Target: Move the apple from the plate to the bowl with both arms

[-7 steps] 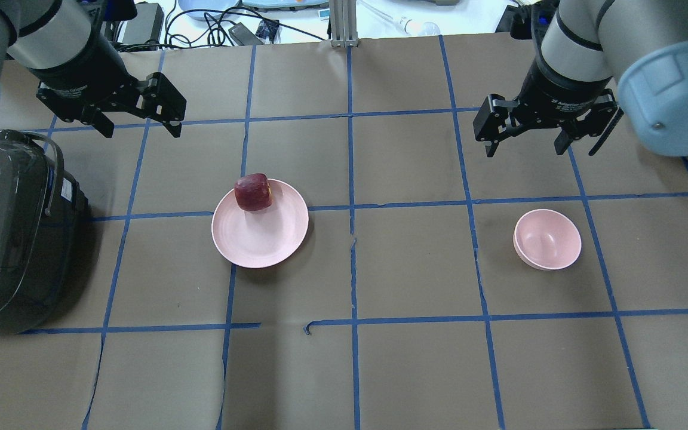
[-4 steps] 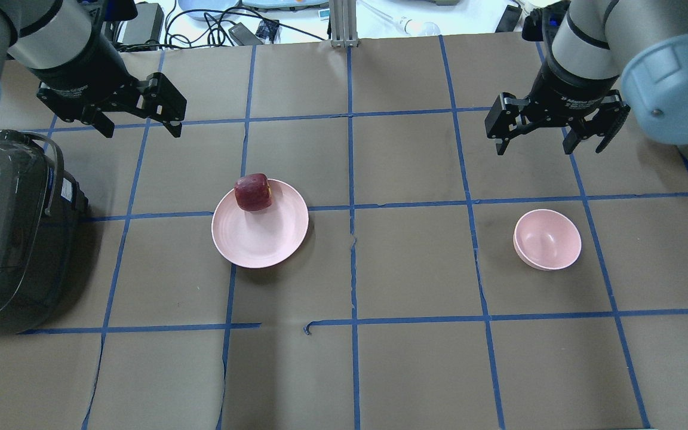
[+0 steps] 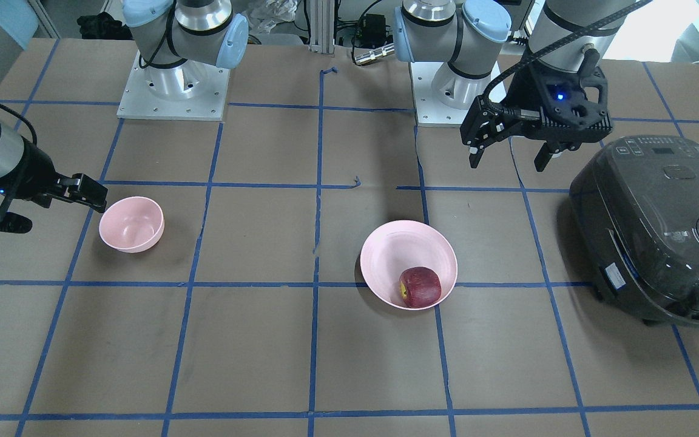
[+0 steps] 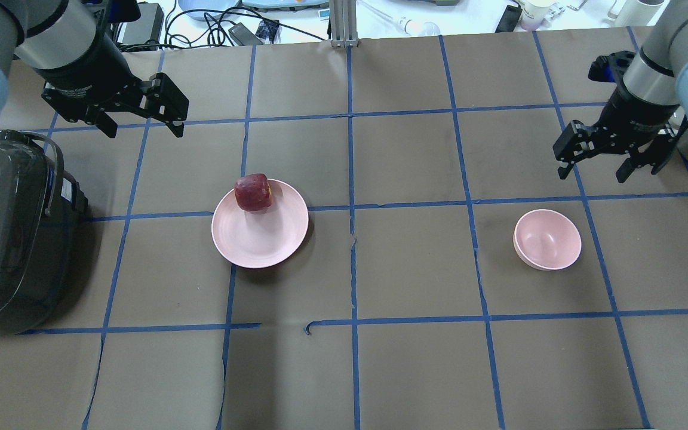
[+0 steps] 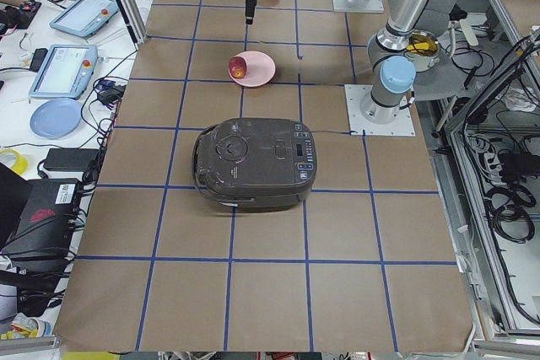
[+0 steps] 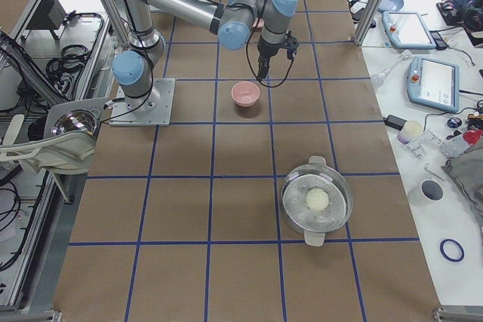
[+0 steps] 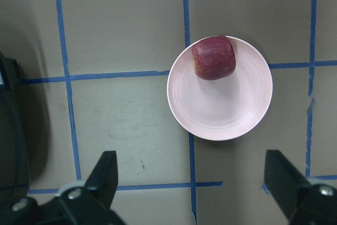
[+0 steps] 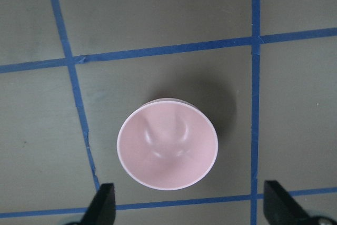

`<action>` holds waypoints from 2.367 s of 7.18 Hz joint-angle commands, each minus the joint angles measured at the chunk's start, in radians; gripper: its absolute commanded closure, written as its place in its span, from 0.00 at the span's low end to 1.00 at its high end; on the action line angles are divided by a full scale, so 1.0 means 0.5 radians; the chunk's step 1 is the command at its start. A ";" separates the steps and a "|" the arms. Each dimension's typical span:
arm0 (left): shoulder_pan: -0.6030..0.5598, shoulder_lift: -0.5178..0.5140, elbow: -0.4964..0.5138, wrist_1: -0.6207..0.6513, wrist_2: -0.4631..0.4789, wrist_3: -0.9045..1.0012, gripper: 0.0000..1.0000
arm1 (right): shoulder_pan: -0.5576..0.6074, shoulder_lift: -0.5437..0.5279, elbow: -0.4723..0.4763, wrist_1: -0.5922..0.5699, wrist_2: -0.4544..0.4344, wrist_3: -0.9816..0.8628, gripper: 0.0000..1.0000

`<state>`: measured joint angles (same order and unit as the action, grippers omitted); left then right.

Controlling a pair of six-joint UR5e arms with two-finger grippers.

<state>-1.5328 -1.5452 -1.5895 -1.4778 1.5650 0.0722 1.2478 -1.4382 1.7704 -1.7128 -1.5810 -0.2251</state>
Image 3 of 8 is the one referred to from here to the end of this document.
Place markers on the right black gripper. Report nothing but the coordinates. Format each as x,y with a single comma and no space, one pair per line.
29,173

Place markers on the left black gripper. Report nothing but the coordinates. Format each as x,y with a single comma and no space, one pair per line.
528,89

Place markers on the small pink bowl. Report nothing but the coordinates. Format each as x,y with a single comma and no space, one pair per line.
133,224

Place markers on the red apple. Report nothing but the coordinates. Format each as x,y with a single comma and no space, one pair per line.
419,287

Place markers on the pink plate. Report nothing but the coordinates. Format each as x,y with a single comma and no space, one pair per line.
398,246

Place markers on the metal cylinder connector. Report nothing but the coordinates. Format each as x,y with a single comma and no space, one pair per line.
373,55

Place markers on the dark grey rice cooker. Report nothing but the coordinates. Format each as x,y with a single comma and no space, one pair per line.
636,204

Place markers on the aluminium frame post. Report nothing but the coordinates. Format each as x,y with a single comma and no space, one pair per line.
321,26

